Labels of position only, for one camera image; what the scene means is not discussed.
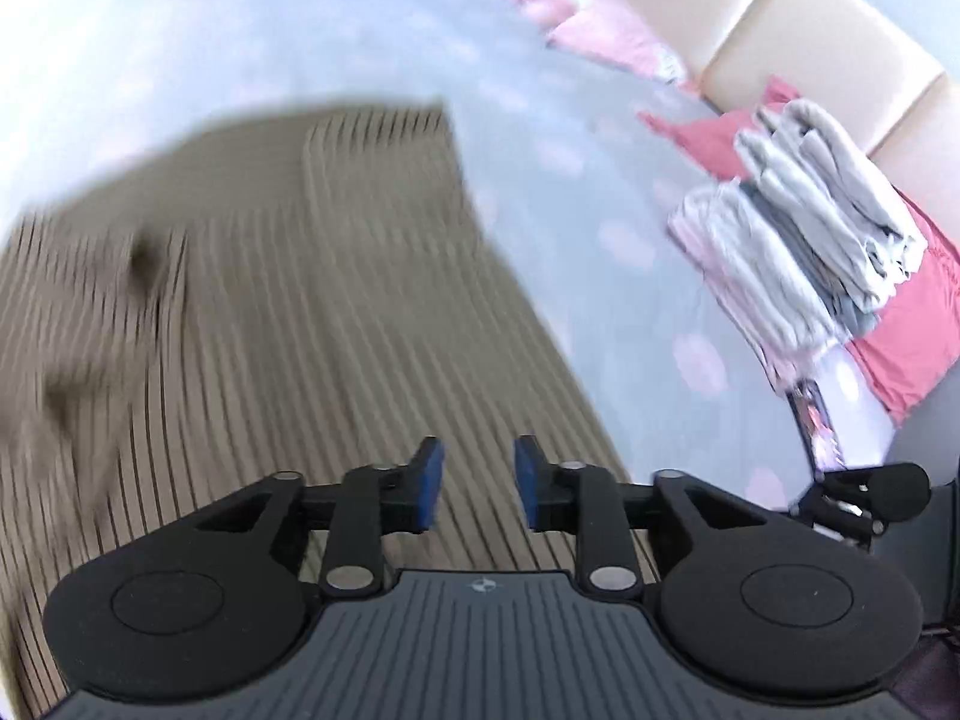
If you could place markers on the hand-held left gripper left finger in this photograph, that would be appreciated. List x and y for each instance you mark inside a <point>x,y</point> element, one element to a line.
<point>431,487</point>

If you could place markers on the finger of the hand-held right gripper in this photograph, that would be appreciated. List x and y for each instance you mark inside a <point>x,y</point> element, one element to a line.
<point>851,526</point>
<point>829,495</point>

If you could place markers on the khaki striped shirt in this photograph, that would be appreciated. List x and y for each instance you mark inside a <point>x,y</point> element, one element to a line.
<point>300,315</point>

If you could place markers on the dark grey folded garment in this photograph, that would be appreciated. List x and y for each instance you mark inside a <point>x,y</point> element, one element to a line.
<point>847,315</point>

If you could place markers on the light pink crumpled clothes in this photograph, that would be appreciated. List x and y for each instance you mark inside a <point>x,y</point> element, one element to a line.
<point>607,37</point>

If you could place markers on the light grey folded garment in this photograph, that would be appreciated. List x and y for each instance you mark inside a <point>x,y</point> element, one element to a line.
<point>825,180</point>

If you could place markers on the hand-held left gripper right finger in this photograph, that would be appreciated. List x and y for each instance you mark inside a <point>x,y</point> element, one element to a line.
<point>529,484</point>

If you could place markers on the beige padded headboard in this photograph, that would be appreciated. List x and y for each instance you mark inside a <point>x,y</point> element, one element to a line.
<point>787,22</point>

